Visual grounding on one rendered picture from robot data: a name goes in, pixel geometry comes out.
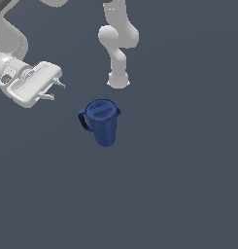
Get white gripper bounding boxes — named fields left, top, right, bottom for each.
left=7, top=60, right=67, bottom=110

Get blue pitcher with handle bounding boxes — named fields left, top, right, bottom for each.
left=78, top=98, right=122, bottom=148

